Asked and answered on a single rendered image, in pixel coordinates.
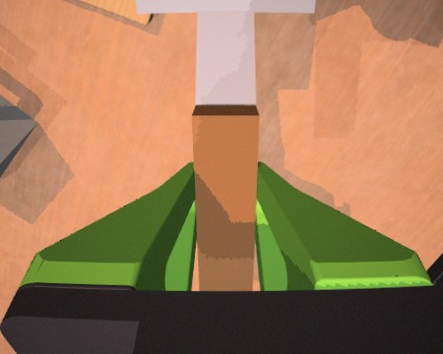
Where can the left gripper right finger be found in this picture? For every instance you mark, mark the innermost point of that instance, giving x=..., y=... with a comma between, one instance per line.
x=323, y=248

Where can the wooden cutting board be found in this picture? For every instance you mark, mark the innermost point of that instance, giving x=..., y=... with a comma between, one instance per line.
x=124, y=8

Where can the grey spatula with brown handle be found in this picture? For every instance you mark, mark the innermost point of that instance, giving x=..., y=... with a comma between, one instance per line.
x=225, y=129

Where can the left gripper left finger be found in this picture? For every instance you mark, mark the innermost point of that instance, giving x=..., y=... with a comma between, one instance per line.
x=131, y=245

